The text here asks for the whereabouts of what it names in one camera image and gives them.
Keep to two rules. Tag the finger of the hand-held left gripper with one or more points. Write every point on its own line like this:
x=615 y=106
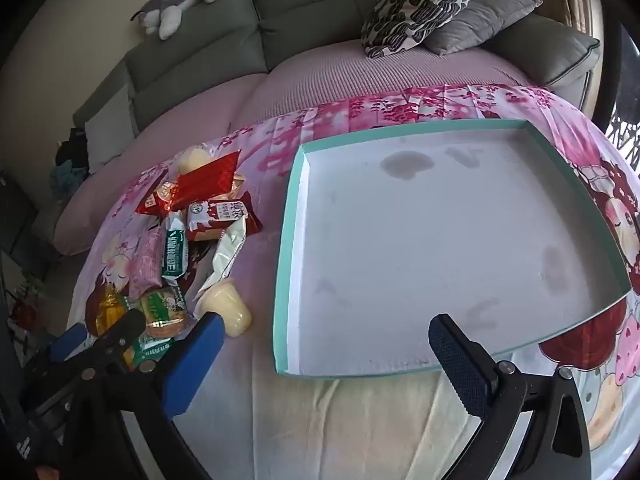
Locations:
x=122 y=332
x=70 y=342

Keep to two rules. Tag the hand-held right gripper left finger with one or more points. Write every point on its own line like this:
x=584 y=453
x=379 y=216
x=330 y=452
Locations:
x=192 y=365

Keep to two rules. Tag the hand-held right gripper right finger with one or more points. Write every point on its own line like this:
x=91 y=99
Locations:
x=460 y=365

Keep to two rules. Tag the green label biscuit packet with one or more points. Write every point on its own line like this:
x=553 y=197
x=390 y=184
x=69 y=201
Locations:
x=162 y=310

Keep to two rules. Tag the cream pudding cup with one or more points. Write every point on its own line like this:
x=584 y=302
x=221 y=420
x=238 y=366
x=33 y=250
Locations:
x=230 y=310

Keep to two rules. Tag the teal edged white box tray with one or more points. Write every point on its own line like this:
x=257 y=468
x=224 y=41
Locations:
x=425 y=260

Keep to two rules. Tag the red foil snack packet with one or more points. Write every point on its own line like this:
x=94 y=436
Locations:
x=207 y=182

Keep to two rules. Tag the green white snack packet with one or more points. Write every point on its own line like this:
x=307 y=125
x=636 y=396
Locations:
x=150 y=347

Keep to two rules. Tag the green white bar packet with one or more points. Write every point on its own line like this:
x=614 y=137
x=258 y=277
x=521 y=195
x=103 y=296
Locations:
x=174 y=250

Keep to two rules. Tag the silver white snack packet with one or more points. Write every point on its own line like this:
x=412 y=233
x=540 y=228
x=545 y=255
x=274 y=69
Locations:
x=227 y=255

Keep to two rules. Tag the small red white snack packet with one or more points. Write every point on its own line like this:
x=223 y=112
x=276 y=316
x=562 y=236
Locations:
x=157 y=200

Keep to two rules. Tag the dark grey cabinet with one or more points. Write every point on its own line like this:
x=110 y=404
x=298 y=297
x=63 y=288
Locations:
x=17 y=215

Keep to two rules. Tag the dark red white snack packet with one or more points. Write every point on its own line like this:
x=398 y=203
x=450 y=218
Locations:
x=225 y=212

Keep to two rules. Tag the teal cloth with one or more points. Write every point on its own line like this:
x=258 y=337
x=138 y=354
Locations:
x=67 y=180

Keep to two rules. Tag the cream bun in clear packet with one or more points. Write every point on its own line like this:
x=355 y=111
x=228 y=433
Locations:
x=195 y=160

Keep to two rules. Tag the dark clothes pile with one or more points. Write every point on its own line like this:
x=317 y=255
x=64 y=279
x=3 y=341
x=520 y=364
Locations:
x=72 y=147

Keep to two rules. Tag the light grey cushion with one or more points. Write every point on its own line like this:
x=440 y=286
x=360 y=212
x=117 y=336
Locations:
x=107 y=130

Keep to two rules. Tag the pink floral printed blanket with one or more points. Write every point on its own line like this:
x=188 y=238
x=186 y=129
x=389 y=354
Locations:
x=330 y=120

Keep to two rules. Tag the pink ribbed sofa cover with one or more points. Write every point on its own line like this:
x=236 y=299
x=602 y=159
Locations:
x=350 y=80

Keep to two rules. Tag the grey white plush toy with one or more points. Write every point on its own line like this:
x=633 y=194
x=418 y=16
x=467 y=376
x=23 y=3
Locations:
x=175 y=5

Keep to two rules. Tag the grey quilted pillow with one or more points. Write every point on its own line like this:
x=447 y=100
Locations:
x=480 y=25

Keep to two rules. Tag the black white patterned pillow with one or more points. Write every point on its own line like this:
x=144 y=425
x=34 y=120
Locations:
x=420 y=5

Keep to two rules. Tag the grey sofa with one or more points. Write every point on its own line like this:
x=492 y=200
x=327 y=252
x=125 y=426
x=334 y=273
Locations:
x=310 y=20

